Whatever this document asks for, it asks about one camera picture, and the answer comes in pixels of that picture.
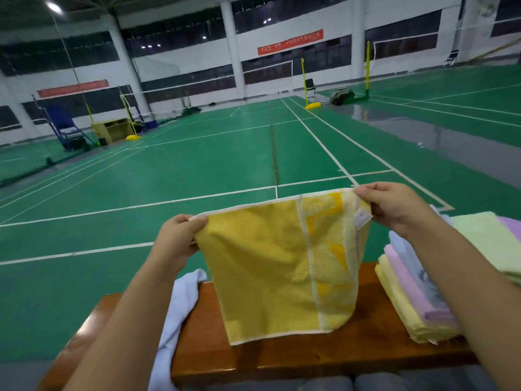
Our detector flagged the person's right hand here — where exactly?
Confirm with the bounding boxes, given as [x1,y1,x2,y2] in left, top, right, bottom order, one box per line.
[352,181,442,240]

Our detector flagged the person's left hand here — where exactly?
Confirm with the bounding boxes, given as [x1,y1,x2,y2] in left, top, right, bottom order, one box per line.
[150,212,210,279]

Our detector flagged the white blue towel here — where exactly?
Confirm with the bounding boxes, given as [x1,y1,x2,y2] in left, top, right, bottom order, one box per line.
[387,229,433,291]

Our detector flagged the light blue towel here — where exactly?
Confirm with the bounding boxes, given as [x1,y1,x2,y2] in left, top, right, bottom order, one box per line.
[147,268,209,391]

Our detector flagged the light pink towel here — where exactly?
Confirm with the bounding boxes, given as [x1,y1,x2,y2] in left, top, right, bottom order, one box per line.
[383,243,458,327]

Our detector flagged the pale yellow towel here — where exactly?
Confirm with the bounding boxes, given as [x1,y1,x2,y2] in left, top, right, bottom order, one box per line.
[373,254,462,346]

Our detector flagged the person's right forearm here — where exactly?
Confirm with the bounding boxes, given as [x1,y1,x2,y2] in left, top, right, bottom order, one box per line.
[409,217,521,391]

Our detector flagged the person's left forearm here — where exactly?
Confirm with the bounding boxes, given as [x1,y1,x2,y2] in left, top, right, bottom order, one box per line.
[62,263,186,391]

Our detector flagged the person's grey trousers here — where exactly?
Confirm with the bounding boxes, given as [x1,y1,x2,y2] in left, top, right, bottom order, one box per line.
[296,365,499,391]

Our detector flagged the black sports bag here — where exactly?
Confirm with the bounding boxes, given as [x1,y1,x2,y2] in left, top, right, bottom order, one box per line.
[329,87,358,108]

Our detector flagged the brown wooden bench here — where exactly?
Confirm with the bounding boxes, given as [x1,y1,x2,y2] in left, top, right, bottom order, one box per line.
[36,262,482,391]

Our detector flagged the yellow wooden stand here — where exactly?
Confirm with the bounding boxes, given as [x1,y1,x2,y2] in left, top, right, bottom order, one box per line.
[90,117,136,146]

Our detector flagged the blue umpire chair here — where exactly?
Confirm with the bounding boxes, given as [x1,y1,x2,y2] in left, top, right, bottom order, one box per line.
[33,94,96,152]

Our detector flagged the badminton net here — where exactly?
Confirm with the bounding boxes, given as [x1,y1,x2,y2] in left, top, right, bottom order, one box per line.
[138,58,304,99]

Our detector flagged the red wall banner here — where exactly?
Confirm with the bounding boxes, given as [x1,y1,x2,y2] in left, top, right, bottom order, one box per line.
[36,78,112,100]
[256,28,326,58]

